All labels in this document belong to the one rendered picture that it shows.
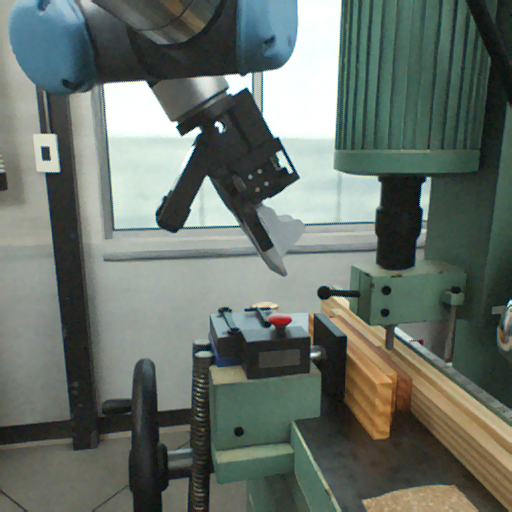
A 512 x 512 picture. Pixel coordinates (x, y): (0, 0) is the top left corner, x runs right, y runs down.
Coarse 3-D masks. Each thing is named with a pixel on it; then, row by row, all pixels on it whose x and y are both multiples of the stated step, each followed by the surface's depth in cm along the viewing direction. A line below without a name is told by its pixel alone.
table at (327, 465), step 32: (320, 416) 59; (352, 416) 59; (256, 448) 58; (288, 448) 58; (320, 448) 53; (352, 448) 53; (384, 448) 53; (416, 448) 53; (224, 480) 56; (320, 480) 48; (352, 480) 48; (384, 480) 48; (416, 480) 48; (448, 480) 48
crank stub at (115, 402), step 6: (108, 402) 71; (114, 402) 71; (120, 402) 71; (126, 402) 71; (102, 408) 71; (108, 408) 70; (114, 408) 71; (120, 408) 71; (126, 408) 71; (108, 414) 71; (114, 414) 71
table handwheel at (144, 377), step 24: (144, 360) 63; (144, 384) 57; (144, 408) 54; (144, 432) 52; (144, 456) 51; (168, 456) 63; (192, 456) 63; (144, 480) 50; (168, 480) 61; (144, 504) 49
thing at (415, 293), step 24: (360, 264) 65; (432, 264) 65; (360, 288) 63; (384, 288) 60; (408, 288) 61; (432, 288) 62; (360, 312) 64; (384, 312) 61; (408, 312) 62; (432, 312) 63
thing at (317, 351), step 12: (324, 324) 64; (324, 336) 64; (336, 336) 60; (312, 348) 64; (324, 348) 64; (336, 348) 60; (312, 360) 63; (324, 360) 64; (336, 360) 60; (324, 372) 65; (336, 372) 61; (324, 384) 65; (336, 384) 61; (336, 396) 62
